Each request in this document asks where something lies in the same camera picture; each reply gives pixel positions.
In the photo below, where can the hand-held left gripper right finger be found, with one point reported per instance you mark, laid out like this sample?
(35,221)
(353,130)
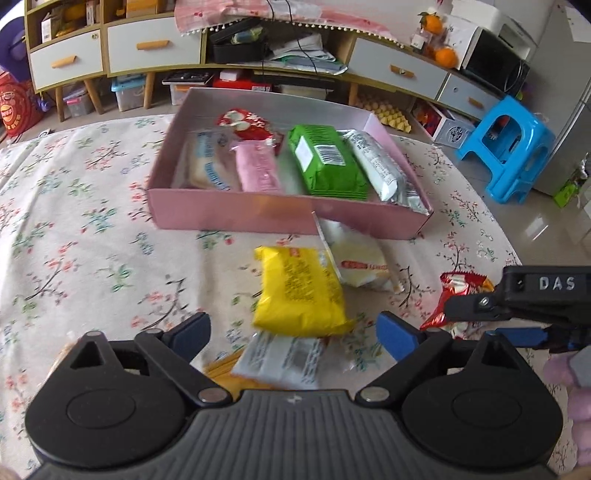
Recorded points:
(395,334)

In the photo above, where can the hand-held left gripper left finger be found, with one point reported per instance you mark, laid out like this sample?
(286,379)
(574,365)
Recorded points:
(191,330)

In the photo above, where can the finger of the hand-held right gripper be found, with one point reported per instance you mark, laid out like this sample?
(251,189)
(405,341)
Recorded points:
(521,336)
(475,311)

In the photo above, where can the orange stick packet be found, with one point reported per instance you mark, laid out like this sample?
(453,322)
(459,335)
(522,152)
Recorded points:
(221,374)

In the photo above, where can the silver cake packet red label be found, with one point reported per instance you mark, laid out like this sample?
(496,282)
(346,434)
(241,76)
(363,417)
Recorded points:
(360,258)

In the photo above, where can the yellow snack packet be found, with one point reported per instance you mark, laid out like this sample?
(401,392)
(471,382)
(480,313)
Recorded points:
(295,290)

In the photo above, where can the pink cardboard box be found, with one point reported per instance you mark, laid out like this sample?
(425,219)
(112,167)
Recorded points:
(286,217)

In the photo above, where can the white blue bread packet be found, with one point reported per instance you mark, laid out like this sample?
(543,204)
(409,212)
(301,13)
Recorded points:
(207,166)

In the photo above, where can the silver white long packet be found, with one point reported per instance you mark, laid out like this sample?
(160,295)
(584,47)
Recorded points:
(378,166)

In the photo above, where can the pink snack packet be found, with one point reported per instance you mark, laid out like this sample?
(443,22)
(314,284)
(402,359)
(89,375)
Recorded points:
(258,168)

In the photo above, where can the green snack packet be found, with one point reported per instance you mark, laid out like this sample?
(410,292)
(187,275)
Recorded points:
(323,161)

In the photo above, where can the red white snack packet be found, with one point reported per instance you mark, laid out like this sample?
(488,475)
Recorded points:
(244,122)

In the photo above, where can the person's right hand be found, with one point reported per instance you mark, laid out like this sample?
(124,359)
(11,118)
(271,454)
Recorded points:
(558,369)

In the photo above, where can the blue plastic stool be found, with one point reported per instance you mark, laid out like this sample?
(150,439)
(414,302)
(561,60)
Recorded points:
(512,138)

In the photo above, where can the white carton box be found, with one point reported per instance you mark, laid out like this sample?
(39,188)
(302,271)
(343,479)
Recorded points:
(450,131)

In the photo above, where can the grey refrigerator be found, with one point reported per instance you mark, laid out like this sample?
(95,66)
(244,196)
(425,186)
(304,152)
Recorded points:
(563,92)

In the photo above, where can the yellow egg tray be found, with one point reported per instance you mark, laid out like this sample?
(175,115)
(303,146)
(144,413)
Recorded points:
(388,113)

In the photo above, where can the black microwave oven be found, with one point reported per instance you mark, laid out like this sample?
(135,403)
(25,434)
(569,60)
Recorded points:
(496,62)

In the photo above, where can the teal lid storage box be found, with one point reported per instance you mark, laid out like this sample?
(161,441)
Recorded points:
(131,92)

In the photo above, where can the red flat box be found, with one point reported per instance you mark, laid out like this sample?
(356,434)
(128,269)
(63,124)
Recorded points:
(242,84)

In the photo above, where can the black keyboard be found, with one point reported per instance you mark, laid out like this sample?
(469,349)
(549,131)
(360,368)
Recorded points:
(187,78)

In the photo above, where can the small clear storage box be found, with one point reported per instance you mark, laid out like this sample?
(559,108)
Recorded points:
(78,101)

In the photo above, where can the orange fruit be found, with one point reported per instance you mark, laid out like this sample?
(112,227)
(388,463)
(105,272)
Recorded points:
(446,57)
(434,23)

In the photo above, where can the wooden cabinet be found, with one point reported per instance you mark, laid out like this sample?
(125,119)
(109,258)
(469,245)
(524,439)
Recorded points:
(346,60)

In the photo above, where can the red printed bag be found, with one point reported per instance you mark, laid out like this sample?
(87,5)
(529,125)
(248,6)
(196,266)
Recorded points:
(16,106)

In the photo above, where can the black bag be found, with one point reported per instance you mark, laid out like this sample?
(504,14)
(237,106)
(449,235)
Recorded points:
(240,46)

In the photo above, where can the stack of papers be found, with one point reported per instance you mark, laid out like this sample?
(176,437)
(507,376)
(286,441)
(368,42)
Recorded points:
(304,53)

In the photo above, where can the pink tasselled cloth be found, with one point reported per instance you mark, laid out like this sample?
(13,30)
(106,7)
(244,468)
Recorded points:
(231,11)

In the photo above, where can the yellow cardboard box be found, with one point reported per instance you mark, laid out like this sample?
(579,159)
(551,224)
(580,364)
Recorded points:
(143,7)

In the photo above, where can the purple cloth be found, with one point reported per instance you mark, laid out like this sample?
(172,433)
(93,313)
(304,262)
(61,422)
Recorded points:
(11,46)

